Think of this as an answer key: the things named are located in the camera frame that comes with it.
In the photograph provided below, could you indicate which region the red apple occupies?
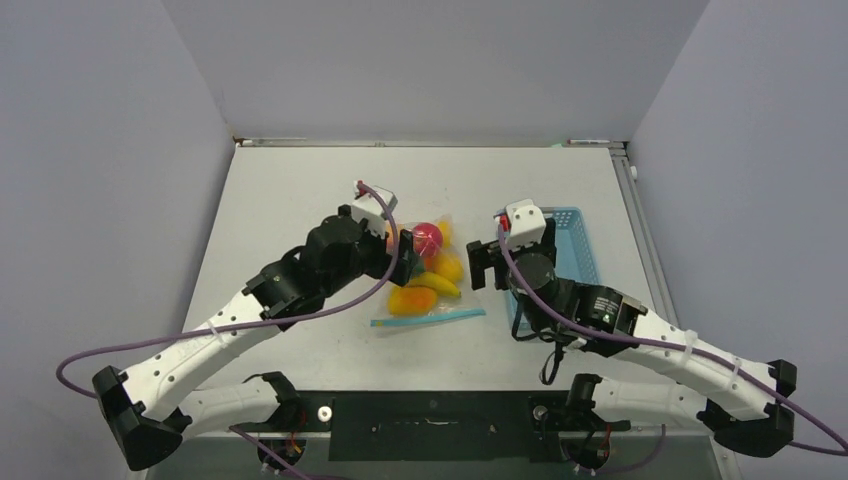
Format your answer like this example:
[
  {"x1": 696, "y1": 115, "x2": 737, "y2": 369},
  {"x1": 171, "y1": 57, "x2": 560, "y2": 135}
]
[{"x1": 411, "y1": 222, "x2": 444, "y2": 258}]

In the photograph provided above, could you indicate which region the yellow lemon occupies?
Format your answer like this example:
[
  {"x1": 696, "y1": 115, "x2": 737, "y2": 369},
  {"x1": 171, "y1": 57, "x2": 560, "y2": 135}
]
[{"x1": 432, "y1": 252, "x2": 464, "y2": 284}]

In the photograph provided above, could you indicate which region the clear zip top bag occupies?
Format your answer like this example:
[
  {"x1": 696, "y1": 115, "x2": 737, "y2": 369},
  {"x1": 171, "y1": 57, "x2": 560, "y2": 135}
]
[{"x1": 370, "y1": 214, "x2": 485, "y2": 328}]

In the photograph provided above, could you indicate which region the yellow banana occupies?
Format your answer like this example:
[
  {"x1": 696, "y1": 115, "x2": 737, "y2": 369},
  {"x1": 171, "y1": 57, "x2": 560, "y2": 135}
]
[{"x1": 406, "y1": 272, "x2": 461, "y2": 298}]

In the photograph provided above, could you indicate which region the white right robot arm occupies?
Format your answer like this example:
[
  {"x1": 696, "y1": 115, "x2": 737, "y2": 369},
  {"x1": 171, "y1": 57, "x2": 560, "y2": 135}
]
[{"x1": 466, "y1": 219, "x2": 797, "y2": 458}]

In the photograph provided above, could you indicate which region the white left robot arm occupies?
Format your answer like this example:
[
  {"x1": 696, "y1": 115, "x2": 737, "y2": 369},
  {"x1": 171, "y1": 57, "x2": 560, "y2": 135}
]
[{"x1": 92, "y1": 205, "x2": 419, "y2": 471}]

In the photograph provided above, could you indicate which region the light blue plastic basket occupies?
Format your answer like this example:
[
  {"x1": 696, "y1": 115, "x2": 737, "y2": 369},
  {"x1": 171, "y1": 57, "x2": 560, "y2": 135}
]
[{"x1": 503, "y1": 207, "x2": 601, "y2": 333}]

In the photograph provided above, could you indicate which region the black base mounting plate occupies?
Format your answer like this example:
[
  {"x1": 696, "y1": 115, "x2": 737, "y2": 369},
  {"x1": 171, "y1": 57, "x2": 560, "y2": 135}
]
[{"x1": 241, "y1": 390, "x2": 631, "y2": 462}]

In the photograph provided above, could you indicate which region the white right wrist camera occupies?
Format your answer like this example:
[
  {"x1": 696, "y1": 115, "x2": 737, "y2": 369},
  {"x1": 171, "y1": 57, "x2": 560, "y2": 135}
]
[{"x1": 494, "y1": 199, "x2": 547, "y2": 251}]

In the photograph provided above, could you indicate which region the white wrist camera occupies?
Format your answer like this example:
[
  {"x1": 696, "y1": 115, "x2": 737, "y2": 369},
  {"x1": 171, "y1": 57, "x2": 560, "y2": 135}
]
[
  {"x1": 494, "y1": 199, "x2": 547, "y2": 251},
  {"x1": 350, "y1": 181, "x2": 398, "y2": 240}
]

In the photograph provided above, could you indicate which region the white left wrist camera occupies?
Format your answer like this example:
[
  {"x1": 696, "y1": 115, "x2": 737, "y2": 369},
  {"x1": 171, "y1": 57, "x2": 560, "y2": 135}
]
[{"x1": 350, "y1": 181, "x2": 398, "y2": 240}]

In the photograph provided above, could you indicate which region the aluminium right frame rail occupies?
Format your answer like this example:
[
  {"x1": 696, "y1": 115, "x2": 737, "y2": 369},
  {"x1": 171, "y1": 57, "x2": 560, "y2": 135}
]
[{"x1": 609, "y1": 142, "x2": 680, "y2": 327}]

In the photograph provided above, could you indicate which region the aluminium frame rail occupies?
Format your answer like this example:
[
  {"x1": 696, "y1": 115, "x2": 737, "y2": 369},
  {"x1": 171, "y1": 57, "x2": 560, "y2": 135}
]
[
  {"x1": 609, "y1": 142, "x2": 680, "y2": 327},
  {"x1": 135, "y1": 390, "x2": 733, "y2": 440}
]

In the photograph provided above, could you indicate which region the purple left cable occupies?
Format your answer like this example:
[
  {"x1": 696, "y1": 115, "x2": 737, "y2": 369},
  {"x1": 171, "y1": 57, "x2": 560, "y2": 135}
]
[{"x1": 56, "y1": 180, "x2": 402, "y2": 480}]

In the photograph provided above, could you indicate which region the purple cable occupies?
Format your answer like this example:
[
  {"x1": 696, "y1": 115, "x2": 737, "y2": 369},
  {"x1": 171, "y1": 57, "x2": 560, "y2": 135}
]
[
  {"x1": 496, "y1": 225, "x2": 848, "y2": 477},
  {"x1": 56, "y1": 180, "x2": 402, "y2": 480}
]

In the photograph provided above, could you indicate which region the aluminium front frame rail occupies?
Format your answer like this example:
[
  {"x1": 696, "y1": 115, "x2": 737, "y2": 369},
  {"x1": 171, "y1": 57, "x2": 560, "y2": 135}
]
[{"x1": 135, "y1": 390, "x2": 733, "y2": 440}]

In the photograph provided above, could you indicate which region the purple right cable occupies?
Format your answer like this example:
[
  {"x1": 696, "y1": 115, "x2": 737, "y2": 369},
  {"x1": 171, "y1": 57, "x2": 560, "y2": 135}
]
[{"x1": 496, "y1": 225, "x2": 848, "y2": 477}]

